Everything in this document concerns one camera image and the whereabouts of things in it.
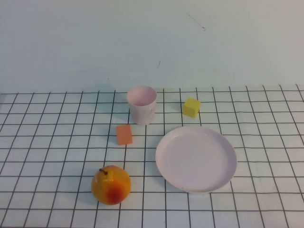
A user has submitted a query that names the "orange yellow toy pear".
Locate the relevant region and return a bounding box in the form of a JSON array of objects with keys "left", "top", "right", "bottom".
[{"left": 91, "top": 165, "right": 132, "bottom": 206}]

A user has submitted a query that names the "pale pink round plate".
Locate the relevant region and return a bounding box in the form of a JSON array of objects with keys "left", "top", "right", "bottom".
[{"left": 155, "top": 125, "right": 238, "bottom": 194}]

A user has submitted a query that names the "orange rectangular block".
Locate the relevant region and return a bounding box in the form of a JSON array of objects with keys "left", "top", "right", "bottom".
[{"left": 116, "top": 124, "right": 133, "bottom": 146}]

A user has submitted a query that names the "pale pink plastic cup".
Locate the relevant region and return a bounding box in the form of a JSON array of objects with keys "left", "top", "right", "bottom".
[{"left": 126, "top": 85, "right": 158, "bottom": 125}]

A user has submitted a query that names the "white black-grid table cover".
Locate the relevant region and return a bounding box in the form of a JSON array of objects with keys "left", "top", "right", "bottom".
[{"left": 0, "top": 84, "right": 304, "bottom": 228}]

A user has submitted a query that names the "yellow foam cube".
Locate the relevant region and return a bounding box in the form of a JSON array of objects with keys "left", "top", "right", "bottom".
[{"left": 182, "top": 97, "right": 201, "bottom": 119}]

